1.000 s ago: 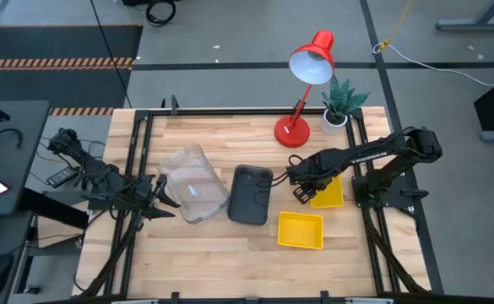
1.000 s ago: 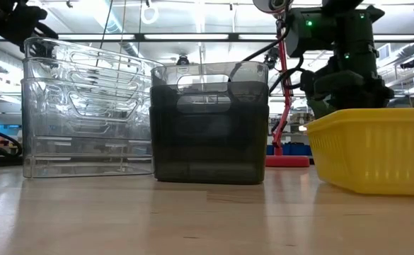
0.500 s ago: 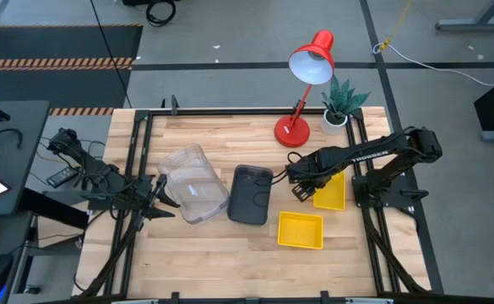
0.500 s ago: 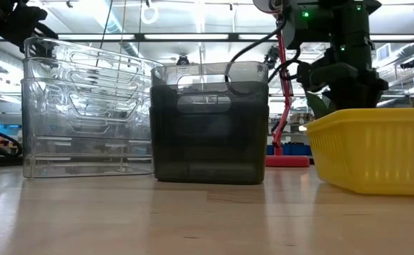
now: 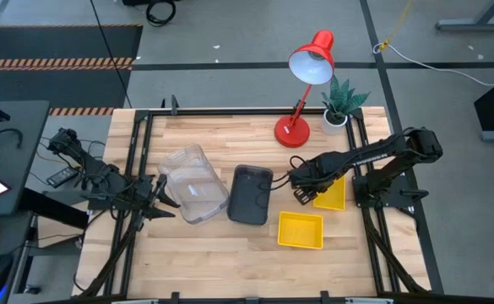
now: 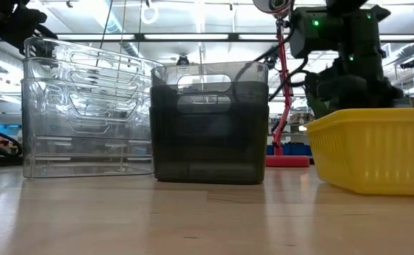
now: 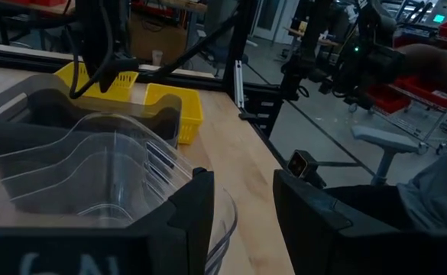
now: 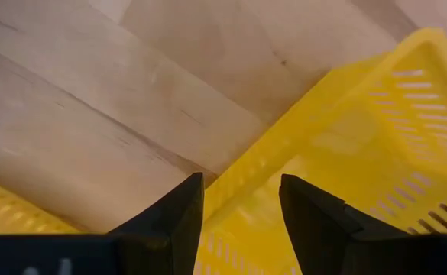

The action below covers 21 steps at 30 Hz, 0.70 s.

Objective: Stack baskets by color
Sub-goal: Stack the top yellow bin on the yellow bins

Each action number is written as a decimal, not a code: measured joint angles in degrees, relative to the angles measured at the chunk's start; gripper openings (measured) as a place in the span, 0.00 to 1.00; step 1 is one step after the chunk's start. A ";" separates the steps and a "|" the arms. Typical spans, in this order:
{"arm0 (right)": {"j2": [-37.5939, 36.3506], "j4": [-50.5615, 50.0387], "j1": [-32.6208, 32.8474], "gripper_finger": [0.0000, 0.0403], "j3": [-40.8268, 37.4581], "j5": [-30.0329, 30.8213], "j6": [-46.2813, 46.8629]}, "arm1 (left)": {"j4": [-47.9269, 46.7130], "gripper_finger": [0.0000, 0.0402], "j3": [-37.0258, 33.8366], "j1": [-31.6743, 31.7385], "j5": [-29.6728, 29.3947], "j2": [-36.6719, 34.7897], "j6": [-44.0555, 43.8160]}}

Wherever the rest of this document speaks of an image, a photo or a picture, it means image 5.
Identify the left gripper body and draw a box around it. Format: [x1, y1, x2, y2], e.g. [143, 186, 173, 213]
[130, 175, 160, 220]

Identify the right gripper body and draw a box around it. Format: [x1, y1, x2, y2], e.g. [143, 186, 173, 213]
[289, 160, 330, 191]

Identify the clear plastic bin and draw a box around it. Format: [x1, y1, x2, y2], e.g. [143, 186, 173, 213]
[157, 143, 231, 225]

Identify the yellow mesh basket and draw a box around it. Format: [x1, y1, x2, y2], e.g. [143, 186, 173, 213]
[312, 175, 347, 212]
[277, 210, 325, 251]

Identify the red desk lamp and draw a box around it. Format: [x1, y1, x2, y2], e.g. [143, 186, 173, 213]
[273, 29, 336, 149]

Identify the smoked grey plastic bin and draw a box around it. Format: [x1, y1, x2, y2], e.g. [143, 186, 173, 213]
[226, 164, 274, 226]

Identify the potted plant in white pot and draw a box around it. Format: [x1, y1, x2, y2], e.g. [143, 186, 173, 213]
[320, 74, 372, 137]

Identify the black power brick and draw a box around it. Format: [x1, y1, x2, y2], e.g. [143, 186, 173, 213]
[46, 166, 79, 189]

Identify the black desk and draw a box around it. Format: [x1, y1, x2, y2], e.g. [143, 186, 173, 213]
[0, 100, 52, 217]

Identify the hazard-striped black floor mat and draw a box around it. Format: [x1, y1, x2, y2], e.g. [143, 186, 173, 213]
[0, 24, 144, 117]

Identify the grey table foot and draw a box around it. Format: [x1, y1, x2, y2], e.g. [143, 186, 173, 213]
[435, 0, 494, 33]

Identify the black aluminium table frame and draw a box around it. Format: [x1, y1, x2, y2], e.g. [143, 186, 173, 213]
[75, 95, 432, 304]

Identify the white floor cable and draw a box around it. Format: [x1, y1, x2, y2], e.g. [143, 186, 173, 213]
[372, 41, 494, 88]

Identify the thin black cable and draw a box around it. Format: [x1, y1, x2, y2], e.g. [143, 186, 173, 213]
[89, 0, 133, 109]

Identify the yellow rope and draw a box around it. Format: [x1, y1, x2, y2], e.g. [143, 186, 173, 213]
[378, 0, 413, 52]

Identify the coiled black cable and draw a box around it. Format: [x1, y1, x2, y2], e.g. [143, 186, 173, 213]
[144, 0, 177, 28]

